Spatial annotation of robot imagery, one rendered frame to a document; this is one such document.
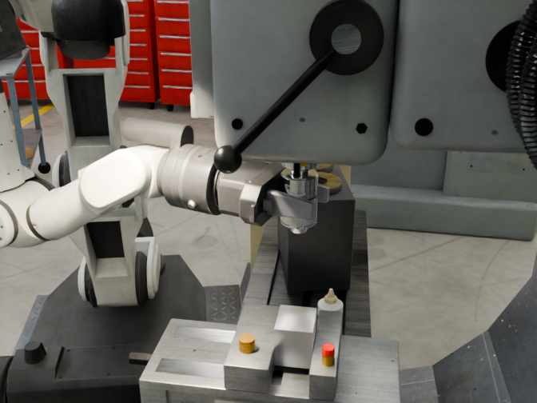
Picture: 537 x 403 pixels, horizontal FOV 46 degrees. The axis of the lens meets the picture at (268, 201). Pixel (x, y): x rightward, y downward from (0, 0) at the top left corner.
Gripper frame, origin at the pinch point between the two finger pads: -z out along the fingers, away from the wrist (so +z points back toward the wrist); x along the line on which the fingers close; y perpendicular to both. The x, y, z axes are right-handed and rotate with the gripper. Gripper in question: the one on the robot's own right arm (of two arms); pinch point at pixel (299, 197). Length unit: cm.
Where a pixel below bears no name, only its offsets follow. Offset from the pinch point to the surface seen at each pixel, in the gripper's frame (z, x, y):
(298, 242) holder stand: 10.0, 26.4, 21.3
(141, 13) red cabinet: 296, 387, 44
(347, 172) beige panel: 44, 166, 63
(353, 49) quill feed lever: -9.2, -11.0, -21.4
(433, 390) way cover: -18.2, 15.8, 36.4
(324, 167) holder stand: 10.6, 40.5, 11.7
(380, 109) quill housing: -11.1, -6.4, -14.6
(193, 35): 11.3, -5.6, -20.1
